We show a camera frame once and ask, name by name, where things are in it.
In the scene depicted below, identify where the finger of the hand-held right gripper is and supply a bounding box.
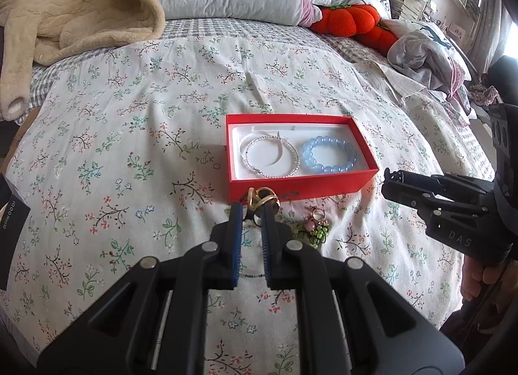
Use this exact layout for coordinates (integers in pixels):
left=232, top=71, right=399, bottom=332
left=381, top=184, right=488, bottom=224
left=383, top=169, right=495, bottom=198

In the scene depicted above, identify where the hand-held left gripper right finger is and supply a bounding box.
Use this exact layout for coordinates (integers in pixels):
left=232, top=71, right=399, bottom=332
left=259, top=203, right=466, bottom=375

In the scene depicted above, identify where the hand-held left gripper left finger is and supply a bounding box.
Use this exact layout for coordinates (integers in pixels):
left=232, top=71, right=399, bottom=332
left=36, top=201, right=244, bottom=375

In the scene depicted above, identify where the green beaded jewelry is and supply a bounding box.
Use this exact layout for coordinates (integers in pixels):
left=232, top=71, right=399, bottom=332
left=292, top=219, right=332, bottom=248

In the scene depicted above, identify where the chunky gold ring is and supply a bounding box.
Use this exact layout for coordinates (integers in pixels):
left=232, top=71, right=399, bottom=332
left=245, top=186, right=281, bottom=214

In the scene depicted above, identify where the pink flower ring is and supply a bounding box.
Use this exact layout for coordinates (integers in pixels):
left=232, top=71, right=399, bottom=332
left=308, top=205, right=326, bottom=231

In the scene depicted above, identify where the red jewelry box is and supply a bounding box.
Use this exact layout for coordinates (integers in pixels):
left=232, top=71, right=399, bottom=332
left=224, top=113, right=380, bottom=204

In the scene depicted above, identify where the person's right hand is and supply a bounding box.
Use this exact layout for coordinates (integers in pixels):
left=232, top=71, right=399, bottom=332
left=461, top=254, right=493, bottom=300

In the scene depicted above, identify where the crumpled white printed cloth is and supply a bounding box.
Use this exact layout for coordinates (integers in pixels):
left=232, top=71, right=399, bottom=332
left=386, top=18, right=473, bottom=114

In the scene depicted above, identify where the orange pumpkin plush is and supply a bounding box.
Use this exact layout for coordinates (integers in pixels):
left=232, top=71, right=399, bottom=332
left=310, top=3, right=400, bottom=57

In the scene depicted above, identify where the black cardboard box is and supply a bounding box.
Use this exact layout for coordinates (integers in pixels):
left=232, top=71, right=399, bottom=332
left=0, top=172, right=32, bottom=292

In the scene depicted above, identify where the beige fleece garment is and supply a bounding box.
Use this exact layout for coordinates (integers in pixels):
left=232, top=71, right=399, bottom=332
left=0, top=0, right=166, bottom=120

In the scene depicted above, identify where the silver chain bracelet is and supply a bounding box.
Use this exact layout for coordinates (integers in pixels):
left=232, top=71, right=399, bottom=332
left=242, top=135, right=300, bottom=179

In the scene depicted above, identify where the blue bead bracelet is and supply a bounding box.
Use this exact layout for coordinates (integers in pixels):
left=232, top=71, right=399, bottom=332
left=300, top=136, right=358, bottom=174

